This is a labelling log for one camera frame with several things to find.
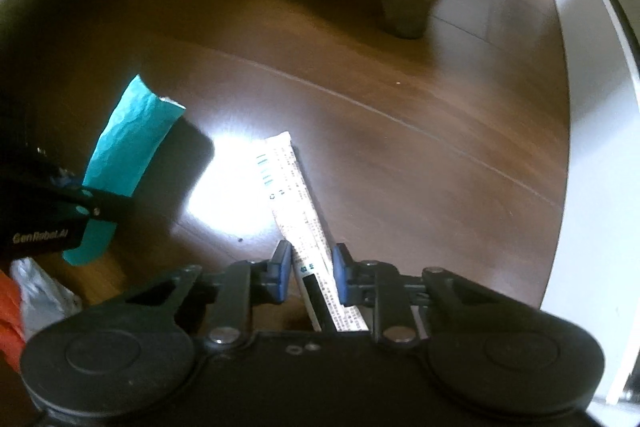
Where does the silvery plastic packet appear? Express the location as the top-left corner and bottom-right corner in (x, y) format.
(10, 258), (84, 343)

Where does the red plastic bag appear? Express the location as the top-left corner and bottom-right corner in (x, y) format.
(0, 269), (27, 365)

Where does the white wardrobe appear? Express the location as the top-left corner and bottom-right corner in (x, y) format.
(520, 0), (640, 408)

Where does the white long carton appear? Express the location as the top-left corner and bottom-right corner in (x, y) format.
(264, 131), (368, 334)

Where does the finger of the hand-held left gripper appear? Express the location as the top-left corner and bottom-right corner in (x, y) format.
(20, 147), (83, 191)
(30, 184), (134, 223)

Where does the teal paper packet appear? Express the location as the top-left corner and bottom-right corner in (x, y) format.
(62, 74), (187, 267)

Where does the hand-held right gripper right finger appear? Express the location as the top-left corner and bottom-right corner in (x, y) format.
(332, 242), (511, 345)

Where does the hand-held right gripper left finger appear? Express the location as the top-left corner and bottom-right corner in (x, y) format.
(122, 239), (293, 348)

